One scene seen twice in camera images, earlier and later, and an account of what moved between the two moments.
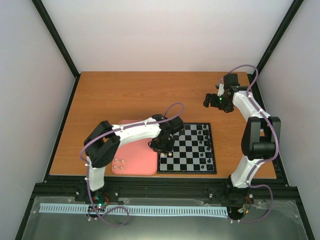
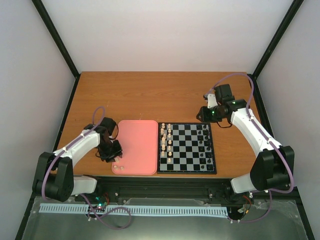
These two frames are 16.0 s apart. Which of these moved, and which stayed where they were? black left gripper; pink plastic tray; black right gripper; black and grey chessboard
Moved: black right gripper; black left gripper
Stayed: pink plastic tray; black and grey chessboard
